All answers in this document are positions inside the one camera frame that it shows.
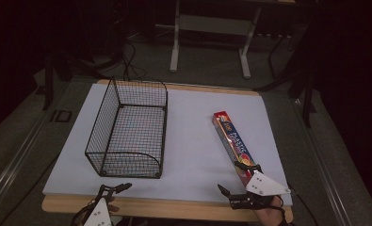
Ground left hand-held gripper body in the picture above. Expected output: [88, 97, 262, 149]
[78, 191, 116, 226]

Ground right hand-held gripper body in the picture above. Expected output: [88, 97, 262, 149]
[228, 169, 292, 211]

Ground long plastic wrap box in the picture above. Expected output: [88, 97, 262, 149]
[213, 110, 259, 186]

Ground black wire mesh basket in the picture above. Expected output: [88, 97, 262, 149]
[84, 78, 169, 180]

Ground person's left hand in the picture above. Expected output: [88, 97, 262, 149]
[105, 195, 121, 216]

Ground person's right hand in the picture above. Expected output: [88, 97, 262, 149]
[252, 195, 289, 226]

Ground wooden table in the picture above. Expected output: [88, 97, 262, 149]
[40, 78, 295, 223]

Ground white table sheet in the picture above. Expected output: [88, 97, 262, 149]
[42, 82, 294, 207]

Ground black floor socket plate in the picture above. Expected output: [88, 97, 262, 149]
[49, 109, 73, 123]

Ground black stand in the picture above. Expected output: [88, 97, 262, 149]
[41, 51, 81, 111]
[254, 29, 318, 129]

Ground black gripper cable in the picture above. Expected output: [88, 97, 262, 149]
[70, 202, 95, 226]
[286, 184, 320, 226]

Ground grey floor rail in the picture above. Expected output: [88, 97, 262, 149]
[0, 107, 55, 211]
[291, 97, 356, 226]

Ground black floor cables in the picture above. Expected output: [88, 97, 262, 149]
[120, 39, 148, 82]

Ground white metal desk frame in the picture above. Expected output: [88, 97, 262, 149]
[169, 0, 296, 80]

